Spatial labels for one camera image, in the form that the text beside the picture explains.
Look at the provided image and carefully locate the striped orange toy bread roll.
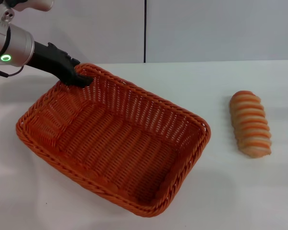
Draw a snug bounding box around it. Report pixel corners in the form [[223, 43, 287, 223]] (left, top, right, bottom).
[[229, 90, 272, 159]]

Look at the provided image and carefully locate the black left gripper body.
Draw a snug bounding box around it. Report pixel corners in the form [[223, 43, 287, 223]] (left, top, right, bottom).
[[26, 41, 81, 83]]

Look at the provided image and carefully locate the grey left gripper cable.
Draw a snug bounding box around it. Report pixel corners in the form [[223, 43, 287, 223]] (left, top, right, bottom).
[[0, 66, 24, 79]]

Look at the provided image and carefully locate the orange woven plastic basket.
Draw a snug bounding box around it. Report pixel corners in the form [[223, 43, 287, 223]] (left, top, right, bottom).
[[15, 63, 211, 218]]

